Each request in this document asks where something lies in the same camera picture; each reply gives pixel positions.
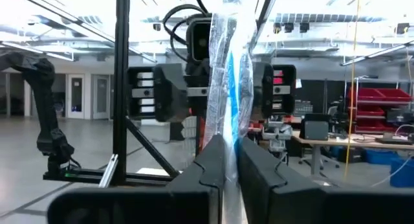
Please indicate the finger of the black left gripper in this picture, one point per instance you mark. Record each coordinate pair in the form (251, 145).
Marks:
(169, 94)
(263, 91)

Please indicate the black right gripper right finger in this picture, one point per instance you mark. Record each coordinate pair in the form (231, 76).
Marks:
(291, 204)

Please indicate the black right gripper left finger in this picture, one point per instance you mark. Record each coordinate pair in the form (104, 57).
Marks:
(181, 204)

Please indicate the bagged blue toothbrush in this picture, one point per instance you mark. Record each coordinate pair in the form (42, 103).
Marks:
(231, 88)

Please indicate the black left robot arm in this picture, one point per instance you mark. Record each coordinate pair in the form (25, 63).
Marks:
(45, 97)

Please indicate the grey computer case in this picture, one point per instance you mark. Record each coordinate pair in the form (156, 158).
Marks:
(315, 130)

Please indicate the white glass door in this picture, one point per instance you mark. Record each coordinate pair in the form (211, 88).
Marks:
(76, 94)

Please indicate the wooden desk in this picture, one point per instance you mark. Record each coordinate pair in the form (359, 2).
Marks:
(339, 141)

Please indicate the blue plastic crate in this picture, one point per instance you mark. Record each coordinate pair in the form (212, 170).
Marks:
(376, 156)
(402, 172)

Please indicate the red bin shelf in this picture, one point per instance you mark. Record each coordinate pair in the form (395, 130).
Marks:
(368, 94)

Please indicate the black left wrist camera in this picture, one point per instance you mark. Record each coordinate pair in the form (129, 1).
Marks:
(198, 39)

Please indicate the silver aluminium bracket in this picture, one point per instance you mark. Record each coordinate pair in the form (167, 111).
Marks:
(108, 172)

